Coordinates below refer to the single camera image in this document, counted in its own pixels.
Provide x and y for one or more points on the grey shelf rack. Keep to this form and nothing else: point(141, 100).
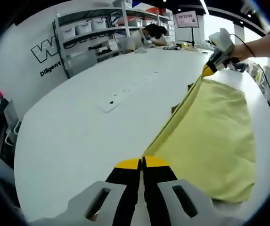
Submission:
point(106, 37)

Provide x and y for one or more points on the pink display screen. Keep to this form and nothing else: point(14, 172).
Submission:
point(186, 19)

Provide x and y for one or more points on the white table outlet panel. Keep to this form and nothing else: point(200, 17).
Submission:
point(125, 94)

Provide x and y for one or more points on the beige cloth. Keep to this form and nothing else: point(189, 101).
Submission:
point(187, 47)

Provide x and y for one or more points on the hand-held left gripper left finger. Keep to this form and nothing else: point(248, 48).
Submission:
point(126, 181)

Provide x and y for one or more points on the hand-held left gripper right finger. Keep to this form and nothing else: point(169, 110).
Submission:
point(156, 179)

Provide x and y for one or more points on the person's right hand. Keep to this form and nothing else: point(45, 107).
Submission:
point(239, 58)

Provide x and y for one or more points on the white storage bin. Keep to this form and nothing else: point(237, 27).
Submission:
point(99, 24)
point(67, 33)
point(84, 27)

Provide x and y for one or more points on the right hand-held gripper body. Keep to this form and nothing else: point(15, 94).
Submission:
point(223, 41)

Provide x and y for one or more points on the white lettered partition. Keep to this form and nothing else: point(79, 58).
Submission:
point(19, 70)

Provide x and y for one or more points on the white chair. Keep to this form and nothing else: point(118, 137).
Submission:
point(12, 122)

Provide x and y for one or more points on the small white cloth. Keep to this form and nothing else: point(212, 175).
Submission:
point(140, 50)

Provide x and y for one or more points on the yellow garment with brown collar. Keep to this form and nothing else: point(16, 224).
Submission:
point(215, 141)

